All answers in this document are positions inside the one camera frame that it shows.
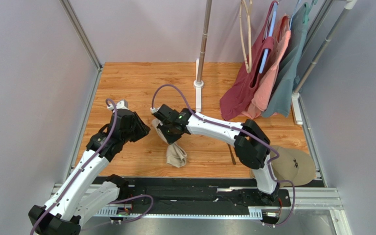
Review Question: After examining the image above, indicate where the beige baseball cap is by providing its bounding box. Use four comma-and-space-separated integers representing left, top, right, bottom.
250, 145, 317, 187

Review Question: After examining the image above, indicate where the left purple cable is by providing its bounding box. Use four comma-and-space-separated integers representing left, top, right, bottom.
30, 98, 154, 235

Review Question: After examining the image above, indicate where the left aluminium corner post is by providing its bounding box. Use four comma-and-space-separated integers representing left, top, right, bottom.
59, 0, 103, 71

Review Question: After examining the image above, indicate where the aluminium corner post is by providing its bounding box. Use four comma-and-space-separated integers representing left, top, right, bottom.
297, 0, 334, 74
59, 0, 103, 71

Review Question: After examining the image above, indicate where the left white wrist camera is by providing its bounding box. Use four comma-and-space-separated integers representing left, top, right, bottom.
106, 99, 128, 111

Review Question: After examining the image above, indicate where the right rack pole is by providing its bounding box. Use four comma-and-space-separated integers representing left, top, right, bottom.
292, 0, 357, 97

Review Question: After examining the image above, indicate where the beige cloth napkin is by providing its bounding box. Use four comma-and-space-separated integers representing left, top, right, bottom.
151, 118, 187, 168

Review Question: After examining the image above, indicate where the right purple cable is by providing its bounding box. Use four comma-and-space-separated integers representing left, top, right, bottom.
151, 84, 296, 228

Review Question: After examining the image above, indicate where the beige wooden hanger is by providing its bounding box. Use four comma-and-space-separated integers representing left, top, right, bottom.
238, 0, 253, 73

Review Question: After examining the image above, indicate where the pink shirt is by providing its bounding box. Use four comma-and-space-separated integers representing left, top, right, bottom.
241, 15, 291, 119

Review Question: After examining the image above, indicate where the teal shirt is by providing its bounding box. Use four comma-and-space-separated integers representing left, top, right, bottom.
261, 2, 312, 118

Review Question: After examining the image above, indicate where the left rack pole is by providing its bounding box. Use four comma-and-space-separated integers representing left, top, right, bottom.
195, 0, 212, 86

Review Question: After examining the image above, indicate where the right aluminium corner post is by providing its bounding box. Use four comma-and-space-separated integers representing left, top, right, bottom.
297, 0, 334, 74

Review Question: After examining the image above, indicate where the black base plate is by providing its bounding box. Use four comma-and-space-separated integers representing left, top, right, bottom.
83, 177, 326, 216

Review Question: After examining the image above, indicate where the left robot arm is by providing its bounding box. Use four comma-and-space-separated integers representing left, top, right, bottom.
28, 108, 150, 235

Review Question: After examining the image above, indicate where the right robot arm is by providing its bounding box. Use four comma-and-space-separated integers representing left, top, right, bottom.
151, 104, 280, 201

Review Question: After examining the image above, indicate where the purple cable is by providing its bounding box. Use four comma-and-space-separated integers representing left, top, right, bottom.
30, 98, 154, 235
151, 84, 296, 228

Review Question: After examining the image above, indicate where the blue hanger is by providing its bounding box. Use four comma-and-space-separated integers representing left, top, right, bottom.
258, 0, 279, 74

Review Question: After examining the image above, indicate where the maroon tank top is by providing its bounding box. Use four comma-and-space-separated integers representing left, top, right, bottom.
219, 4, 271, 120

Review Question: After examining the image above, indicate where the rack pole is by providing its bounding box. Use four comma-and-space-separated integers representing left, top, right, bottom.
292, 0, 357, 97
195, 0, 212, 86

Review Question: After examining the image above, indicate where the right white rack foot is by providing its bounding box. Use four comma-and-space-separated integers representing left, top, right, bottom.
291, 92, 304, 125

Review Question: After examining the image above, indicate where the aluminium frame rail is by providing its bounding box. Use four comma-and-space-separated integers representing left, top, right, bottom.
38, 182, 353, 235

